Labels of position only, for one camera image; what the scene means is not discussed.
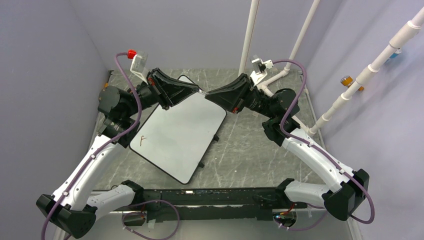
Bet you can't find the wire whiteboard stand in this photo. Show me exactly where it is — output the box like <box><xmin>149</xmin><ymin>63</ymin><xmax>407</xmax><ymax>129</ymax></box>
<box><xmin>197</xmin><ymin>133</ymin><xmax>220</xmax><ymax>168</ymax></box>

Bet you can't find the orange yellow wall fitting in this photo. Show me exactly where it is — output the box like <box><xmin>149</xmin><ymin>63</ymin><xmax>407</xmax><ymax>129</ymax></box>
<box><xmin>340</xmin><ymin>75</ymin><xmax>354</xmax><ymax>88</ymax></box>

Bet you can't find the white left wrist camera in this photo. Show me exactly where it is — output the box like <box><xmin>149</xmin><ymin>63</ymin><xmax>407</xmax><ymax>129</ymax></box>
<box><xmin>127</xmin><ymin>49</ymin><xmax>149</xmax><ymax>83</ymax></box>

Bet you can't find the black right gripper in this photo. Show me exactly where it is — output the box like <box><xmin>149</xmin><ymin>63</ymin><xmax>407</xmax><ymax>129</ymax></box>
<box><xmin>205</xmin><ymin>73</ymin><xmax>277</xmax><ymax>119</ymax></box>

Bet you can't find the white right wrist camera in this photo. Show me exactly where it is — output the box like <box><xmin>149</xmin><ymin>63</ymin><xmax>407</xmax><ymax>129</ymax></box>
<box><xmin>250</xmin><ymin>55</ymin><xmax>274</xmax><ymax>86</ymax></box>

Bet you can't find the white PVC pipe frame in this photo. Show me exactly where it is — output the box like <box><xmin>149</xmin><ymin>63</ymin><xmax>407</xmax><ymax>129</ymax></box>
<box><xmin>237</xmin><ymin>0</ymin><xmax>322</xmax><ymax>92</ymax></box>

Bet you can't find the white diagonal PVC pipe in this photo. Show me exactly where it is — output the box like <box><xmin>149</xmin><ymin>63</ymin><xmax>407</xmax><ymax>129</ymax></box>
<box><xmin>307</xmin><ymin>8</ymin><xmax>424</xmax><ymax>137</ymax></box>

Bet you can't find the blue wall fitting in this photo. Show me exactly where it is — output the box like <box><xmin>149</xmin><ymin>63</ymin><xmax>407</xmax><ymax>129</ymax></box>
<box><xmin>389</xmin><ymin>48</ymin><xmax>402</xmax><ymax>59</ymax></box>

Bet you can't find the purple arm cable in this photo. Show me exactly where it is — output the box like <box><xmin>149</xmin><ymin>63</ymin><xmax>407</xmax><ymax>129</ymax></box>
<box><xmin>271</xmin><ymin>59</ymin><xmax>376</xmax><ymax>225</ymax></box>
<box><xmin>40</xmin><ymin>51</ymin><xmax>143</xmax><ymax>240</ymax></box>

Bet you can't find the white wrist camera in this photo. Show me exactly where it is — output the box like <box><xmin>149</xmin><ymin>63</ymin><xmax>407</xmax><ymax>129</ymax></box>
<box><xmin>127</xmin><ymin>49</ymin><xmax>149</xmax><ymax>83</ymax></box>
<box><xmin>250</xmin><ymin>55</ymin><xmax>274</xmax><ymax>86</ymax></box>

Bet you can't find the white framed whiteboard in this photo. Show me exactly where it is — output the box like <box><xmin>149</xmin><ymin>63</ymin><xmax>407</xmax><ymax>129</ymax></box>
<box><xmin>129</xmin><ymin>92</ymin><xmax>227</xmax><ymax>185</ymax></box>

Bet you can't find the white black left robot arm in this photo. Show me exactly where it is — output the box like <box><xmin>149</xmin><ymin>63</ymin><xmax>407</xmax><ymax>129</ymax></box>
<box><xmin>36</xmin><ymin>68</ymin><xmax>200</xmax><ymax>239</ymax></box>

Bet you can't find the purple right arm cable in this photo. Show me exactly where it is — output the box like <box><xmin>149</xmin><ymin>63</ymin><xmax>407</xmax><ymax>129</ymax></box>
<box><xmin>271</xmin><ymin>59</ymin><xmax>376</xmax><ymax>225</ymax></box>

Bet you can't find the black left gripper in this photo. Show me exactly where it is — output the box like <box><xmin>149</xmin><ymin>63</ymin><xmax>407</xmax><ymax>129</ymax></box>
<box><xmin>123</xmin><ymin>67</ymin><xmax>199</xmax><ymax>118</ymax></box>

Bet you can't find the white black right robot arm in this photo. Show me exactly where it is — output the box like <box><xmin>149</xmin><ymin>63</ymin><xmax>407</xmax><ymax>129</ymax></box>
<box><xmin>205</xmin><ymin>73</ymin><xmax>375</xmax><ymax>223</ymax></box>

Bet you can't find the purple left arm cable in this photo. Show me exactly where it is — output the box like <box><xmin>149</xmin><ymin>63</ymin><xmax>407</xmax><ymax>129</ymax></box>
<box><xmin>40</xmin><ymin>51</ymin><xmax>143</xmax><ymax>240</ymax></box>

